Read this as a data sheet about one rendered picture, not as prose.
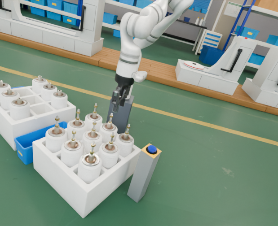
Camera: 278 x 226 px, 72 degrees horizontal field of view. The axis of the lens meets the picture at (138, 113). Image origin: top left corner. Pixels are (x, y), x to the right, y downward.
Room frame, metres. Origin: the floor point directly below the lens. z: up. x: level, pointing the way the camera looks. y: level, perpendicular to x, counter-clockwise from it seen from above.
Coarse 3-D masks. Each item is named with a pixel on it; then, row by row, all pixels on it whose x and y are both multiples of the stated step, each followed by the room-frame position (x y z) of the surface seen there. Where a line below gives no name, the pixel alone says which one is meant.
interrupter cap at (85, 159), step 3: (87, 153) 0.61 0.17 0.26; (84, 156) 0.59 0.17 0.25; (87, 156) 0.60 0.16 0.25; (96, 156) 0.61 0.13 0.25; (84, 159) 0.58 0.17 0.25; (87, 159) 0.58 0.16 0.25; (93, 159) 0.59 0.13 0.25; (96, 159) 0.59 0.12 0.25; (99, 159) 0.60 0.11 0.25; (84, 162) 0.56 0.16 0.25; (87, 162) 0.56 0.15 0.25; (90, 162) 0.57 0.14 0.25; (93, 162) 0.57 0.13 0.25; (96, 162) 0.58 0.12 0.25; (87, 165) 0.55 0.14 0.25; (90, 165) 0.55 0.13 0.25; (93, 165) 0.56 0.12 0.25
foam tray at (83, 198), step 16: (48, 160) 0.60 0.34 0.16; (128, 160) 0.72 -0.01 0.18; (48, 176) 0.60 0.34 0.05; (64, 176) 0.55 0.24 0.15; (112, 176) 0.62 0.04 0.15; (128, 176) 0.77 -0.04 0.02; (64, 192) 0.55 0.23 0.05; (80, 192) 0.50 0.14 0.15; (96, 192) 0.53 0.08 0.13; (80, 208) 0.49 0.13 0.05
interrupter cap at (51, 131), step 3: (51, 129) 0.70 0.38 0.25; (60, 129) 0.72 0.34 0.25; (63, 129) 0.73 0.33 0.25; (48, 132) 0.67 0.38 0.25; (51, 132) 0.68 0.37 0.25; (60, 132) 0.70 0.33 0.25; (63, 132) 0.70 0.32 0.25; (51, 135) 0.66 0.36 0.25; (54, 135) 0.67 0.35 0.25; (57, 135) 0.67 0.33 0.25; (60, 135) 0.68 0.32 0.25
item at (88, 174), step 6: (78, 168) 0.56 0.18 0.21; (84, 168) 0.54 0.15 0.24; (90, 168) 0.54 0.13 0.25; (96, 168) 0.56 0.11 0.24; (78, 174) 0.55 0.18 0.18; (84, 174) 0.54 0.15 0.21; (90, 174) 0.54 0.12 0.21; (96, 174) 0.56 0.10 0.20; (84, 180) 0.54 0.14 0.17; (90, 180) 0.54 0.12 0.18
